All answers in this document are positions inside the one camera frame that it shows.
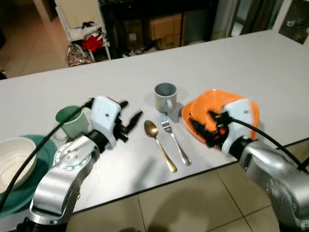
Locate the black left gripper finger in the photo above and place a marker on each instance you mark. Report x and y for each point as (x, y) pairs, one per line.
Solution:
(135, 119)
(123, 104)

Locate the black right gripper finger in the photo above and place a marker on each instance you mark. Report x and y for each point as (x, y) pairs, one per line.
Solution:
(207, 140)
(199, 124)

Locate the gold metal spoon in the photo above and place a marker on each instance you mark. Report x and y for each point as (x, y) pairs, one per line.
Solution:
(151, 128)

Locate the silver metal fork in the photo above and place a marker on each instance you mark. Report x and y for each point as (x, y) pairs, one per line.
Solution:
(174, 140)

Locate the grey ceramic mug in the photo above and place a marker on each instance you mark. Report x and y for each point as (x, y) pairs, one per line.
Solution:
(164, 101)

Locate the green ceramic mug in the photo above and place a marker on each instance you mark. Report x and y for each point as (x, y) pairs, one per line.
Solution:
(72, 125)

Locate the patterned bag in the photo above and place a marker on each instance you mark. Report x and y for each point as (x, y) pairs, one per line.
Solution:
(77, 55)

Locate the red cloth item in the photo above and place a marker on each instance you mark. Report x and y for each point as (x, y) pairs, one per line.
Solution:
(91, 42)

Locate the small cardboard box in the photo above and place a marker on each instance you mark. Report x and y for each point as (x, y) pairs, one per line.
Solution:
(170, 42)

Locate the large cardboard box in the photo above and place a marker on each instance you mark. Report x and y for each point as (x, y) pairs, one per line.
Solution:
(165, 26)

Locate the white rolling board stand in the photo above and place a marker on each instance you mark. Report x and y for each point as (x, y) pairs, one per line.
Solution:
(77, 14)

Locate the white ceramic bowl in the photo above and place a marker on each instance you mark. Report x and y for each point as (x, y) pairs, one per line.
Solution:
(14, 159)

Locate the green plate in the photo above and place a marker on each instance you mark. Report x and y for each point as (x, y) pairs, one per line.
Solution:
(19, 198)

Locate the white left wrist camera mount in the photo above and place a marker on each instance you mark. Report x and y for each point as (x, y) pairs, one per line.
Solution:
(104, 116)

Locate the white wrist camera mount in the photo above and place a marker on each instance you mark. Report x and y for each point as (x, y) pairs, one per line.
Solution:
(104, 116)
(239, 121)

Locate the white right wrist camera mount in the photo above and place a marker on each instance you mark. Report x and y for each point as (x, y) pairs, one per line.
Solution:
(239, 121)

